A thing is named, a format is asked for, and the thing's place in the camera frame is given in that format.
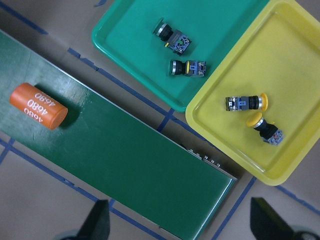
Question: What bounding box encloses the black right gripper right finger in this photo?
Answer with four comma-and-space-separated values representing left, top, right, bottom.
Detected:
249, 197, 294, 240

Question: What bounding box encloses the green plastic tray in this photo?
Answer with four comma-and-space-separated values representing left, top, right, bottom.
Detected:
91, 0, 267, 112

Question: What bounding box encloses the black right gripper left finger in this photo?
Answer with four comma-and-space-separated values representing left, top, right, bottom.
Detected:
77, 200, 110, 240

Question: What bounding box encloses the yellow push button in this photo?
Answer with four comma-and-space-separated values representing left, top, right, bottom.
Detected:
225, 93, 269, 112
246, 112, 284, 146

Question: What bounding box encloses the green push button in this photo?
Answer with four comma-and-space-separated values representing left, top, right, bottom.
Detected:
169, 60, 206, 77
152, 18, 192, 56

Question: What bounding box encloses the green conveyor belt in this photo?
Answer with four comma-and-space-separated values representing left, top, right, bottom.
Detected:
0, 33, 235, 240

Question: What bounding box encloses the orange cylinder with text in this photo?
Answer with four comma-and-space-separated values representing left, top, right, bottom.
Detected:
9, 82, 68, 130

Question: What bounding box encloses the yellow plastic tray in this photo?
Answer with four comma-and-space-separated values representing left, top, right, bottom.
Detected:
185, 0, 320, 186

